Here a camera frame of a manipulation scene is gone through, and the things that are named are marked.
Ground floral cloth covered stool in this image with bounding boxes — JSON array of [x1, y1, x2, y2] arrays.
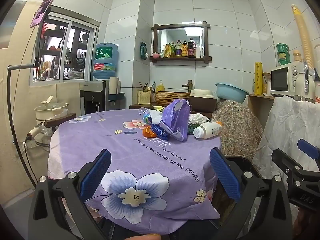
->
[[212, 100, 263, 160]]

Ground wooden chair back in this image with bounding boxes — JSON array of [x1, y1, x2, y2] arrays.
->
[[44, 113, 76, 128]]

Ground white medicine bottle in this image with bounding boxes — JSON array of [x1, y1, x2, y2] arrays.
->
[[193, 121, 223, 139]]

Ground blue water jug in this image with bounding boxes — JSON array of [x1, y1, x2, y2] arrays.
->
[[92, 43, 119, 79]]

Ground green stacked cups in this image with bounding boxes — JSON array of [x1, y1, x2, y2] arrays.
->
[[276, 43, 291, 66]]

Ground blue snack wrapper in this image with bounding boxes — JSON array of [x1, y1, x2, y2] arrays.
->
[[151, 124, 169, 141]]

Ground green wall packet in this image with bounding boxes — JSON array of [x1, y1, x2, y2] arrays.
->
[[140, 42, 149, 60]]

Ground woven basket sink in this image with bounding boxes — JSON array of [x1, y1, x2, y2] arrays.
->
[[155, 91, 190, 106]]

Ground black water dispenser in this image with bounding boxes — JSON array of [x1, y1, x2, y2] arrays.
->
[[80, 80, 109, 114]]

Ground white cooking pot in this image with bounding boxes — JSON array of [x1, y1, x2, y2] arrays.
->
[[34, 95, 68, 124]]

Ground yellow soap bottle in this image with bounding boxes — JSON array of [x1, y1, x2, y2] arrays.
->
[[156, 81, 165, 92]]

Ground white microwave oven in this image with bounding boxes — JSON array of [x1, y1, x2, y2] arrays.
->
[[270, 61, 304, 97]]

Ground window with metal frame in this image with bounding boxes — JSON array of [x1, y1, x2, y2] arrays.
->
[[30, 5, 100, 86]]

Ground brown trash bin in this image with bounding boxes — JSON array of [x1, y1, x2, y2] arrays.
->
[[211, 157, 262, 225]]

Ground yellow roll package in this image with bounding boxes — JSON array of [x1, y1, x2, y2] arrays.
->
[[254, 62, 263, 95]]

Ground white paper towel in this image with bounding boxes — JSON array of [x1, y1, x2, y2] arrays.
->
[[188, 113, 209, 125]]

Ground long yellow tube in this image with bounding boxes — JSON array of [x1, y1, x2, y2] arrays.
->
[[291, 4, 315, 69]]

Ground orange peel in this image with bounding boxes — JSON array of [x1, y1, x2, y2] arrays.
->
[[143, 126, 157, 138]]

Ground wooden counter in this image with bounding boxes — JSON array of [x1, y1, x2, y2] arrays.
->
[[248, 94, 274, 128]]

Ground purple plastic bag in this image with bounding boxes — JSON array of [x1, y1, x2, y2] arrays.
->
[[159, 99, 190, 142]]

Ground beige utensil holder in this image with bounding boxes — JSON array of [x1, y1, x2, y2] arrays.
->
[[137, 89, 151, 105]]

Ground white thermos bottle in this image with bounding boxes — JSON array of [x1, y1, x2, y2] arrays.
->
[[294, 61, 315, 103]]

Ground wooden faucet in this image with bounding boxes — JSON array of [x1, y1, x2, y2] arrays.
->
[[182, 80, 193, 93]]

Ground brown pot white lid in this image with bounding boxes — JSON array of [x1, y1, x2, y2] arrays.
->
[[189, 89, 217, 113]]

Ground white plastic sheet cover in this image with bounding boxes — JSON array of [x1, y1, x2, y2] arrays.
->
[[253, 96, 319, 179]]

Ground smartphone on stand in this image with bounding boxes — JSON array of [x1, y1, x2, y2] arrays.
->
[[30, 0, 53, 28]]

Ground light blue plastic basin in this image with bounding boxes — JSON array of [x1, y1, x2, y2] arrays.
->
[[215, 83, 249, 103]]

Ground crushed clear water bottle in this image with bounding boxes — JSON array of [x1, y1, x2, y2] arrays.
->
[[139, 107, 163, 125]]

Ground purple floral tablecloth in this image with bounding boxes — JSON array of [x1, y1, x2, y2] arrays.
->
[[48, 110, 221, 235]]

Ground wooden framed wall mirror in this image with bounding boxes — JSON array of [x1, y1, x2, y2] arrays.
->
[[150, 21, 212, 64]]

